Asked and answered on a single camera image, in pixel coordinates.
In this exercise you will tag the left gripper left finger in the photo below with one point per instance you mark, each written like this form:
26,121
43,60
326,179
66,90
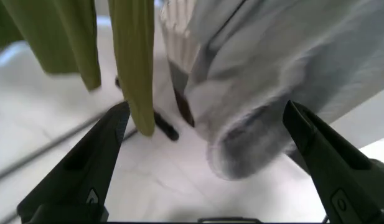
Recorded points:
79,180

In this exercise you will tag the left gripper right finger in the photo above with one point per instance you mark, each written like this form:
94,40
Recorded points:
344,186

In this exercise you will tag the green long-sleeved shirt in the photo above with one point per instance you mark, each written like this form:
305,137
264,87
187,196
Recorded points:
70,37

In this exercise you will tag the pale grey shorts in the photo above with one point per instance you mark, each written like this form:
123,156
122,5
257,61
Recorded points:
272,62

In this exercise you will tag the black clothes rack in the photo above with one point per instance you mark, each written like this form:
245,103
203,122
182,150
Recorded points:
166,129

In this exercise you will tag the white laundry basket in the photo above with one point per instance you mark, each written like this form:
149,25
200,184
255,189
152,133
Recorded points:
176,31

